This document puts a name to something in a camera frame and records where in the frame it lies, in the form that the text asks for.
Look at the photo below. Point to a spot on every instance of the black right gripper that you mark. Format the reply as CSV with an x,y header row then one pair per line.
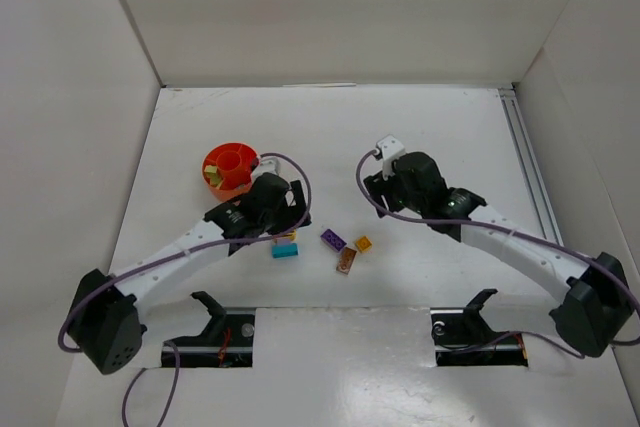
x,y
378,192

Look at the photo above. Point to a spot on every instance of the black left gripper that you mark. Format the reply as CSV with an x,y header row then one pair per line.
x,y
296,202

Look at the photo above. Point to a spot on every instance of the lime green lego brick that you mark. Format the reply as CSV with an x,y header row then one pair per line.
x,y
214,179

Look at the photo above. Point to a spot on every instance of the pale yellow-green lego brick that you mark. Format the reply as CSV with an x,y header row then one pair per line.
x,y
212,168

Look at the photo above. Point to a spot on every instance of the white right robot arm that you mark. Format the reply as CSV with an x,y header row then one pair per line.
x,y
593,295

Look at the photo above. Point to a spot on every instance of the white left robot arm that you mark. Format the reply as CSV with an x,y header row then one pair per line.
x,y
108,317

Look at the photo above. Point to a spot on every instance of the yellow black striped lego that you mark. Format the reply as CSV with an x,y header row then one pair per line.
x,y
291,236

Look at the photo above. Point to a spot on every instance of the long teal lego brick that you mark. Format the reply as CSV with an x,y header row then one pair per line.
x,y
281,251

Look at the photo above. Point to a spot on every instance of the orange round divided container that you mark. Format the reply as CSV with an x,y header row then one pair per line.
x,y
234,163

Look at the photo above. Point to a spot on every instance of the purple lego plate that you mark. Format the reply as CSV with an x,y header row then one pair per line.
x,y
333,240

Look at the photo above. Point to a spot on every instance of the orange yellow lego brick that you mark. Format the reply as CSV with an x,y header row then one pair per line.
x,y
363,244

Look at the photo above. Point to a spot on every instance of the brown lego plate lower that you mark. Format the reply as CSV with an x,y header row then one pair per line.
x,y
346,260

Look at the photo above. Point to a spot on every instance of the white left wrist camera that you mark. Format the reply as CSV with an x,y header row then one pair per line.
x,y
264,164

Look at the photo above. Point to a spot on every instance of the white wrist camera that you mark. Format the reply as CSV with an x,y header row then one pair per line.
x,y
387,151
264,164

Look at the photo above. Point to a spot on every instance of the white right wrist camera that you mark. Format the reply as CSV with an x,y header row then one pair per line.
x,y
387,151

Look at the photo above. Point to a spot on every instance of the aluminium rail right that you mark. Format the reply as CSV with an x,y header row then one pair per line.
x,y
529,166

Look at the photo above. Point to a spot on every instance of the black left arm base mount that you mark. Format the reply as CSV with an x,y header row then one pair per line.
x,y
226,340

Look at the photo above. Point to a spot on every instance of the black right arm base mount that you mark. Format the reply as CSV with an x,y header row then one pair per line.
x,y
462,338

